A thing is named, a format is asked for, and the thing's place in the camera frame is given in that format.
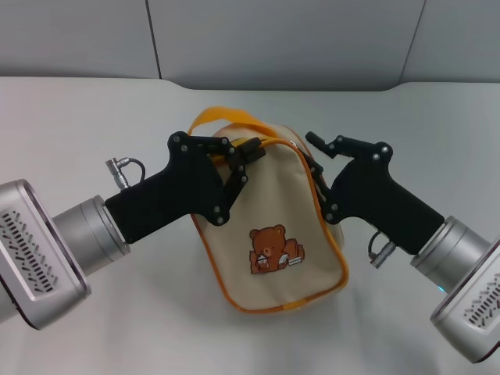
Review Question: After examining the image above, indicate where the right gripper connector cable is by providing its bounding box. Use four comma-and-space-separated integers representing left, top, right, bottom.
367, 230, 400, 269

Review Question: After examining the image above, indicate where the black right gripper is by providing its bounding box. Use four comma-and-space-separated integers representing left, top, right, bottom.
303, 131, 447, 255

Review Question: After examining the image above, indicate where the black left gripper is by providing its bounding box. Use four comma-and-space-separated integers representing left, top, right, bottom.
104, 131, 267, 245

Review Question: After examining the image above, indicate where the gripper connector cable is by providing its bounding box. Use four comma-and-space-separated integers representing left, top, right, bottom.
104, 155, 147, 193
367, 230, 400, 269

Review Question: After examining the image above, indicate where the left gripper connector cable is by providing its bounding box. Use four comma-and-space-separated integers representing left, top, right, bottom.
104, 155, 147, 193

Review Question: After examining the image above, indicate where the beige bear print zipper bag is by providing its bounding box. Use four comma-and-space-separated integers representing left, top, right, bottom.
186, 105, 350, 315

